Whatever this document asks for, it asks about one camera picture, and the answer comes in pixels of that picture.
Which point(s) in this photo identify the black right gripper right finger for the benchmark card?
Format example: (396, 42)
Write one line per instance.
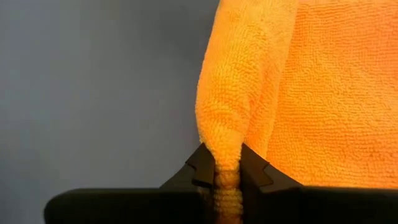
(295, 205)

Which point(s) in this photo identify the orange microfibre towel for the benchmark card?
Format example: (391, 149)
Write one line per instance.
(326, 93)

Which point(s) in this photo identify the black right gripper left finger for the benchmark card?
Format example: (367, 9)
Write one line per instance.
(140, 205)

